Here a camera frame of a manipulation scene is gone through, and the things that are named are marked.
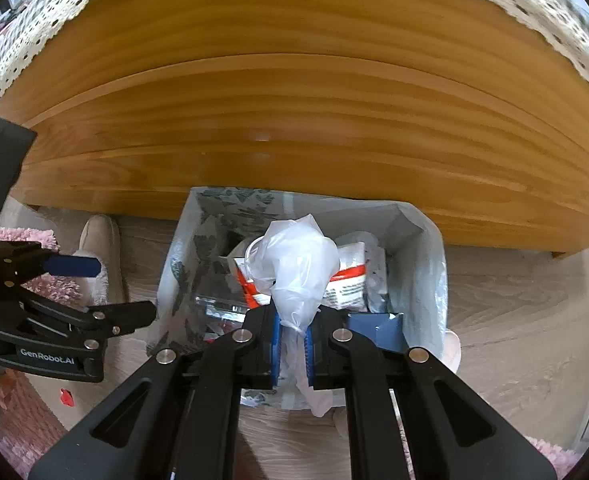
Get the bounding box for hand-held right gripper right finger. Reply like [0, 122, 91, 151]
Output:
[304, 307, 557, 480]

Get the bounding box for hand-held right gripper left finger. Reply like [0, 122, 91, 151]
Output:
[28, 305, 281, 480]

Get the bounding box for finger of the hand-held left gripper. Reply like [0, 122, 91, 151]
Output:
[22, 287, 158, 336]
[0, 241, 100, 287]

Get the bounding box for dark blue cardboard box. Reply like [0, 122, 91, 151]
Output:
[347, 311, 405, 351]

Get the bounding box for red and white wrapper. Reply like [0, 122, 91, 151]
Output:
[232, 240, 390, 311]

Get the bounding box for white plastic bag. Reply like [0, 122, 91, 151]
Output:
[247, 213, 341, 418]

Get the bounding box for bin with leaf print bag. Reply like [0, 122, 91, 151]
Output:
[147, 186, 449, 411]

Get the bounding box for beige slipper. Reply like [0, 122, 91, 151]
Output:
[79, 214, 128, 311]

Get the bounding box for wooden bed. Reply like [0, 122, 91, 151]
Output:
[0, 0, 589, 261]

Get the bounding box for person's right leg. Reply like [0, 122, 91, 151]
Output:
[524, 435, 582, 480]

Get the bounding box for brown checked bedspread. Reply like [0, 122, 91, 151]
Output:
[0, 0, 589, 126]

